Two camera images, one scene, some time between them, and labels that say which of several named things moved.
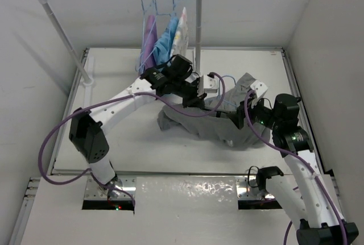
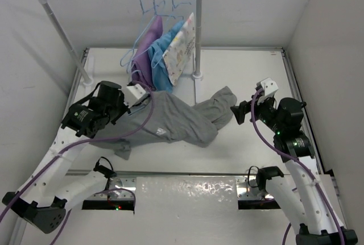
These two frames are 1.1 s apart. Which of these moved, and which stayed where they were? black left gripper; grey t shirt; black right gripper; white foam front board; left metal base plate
Moved: black left gripper; grey t shirt
Stayed: left metal base plate; white foam front board; black right gripper
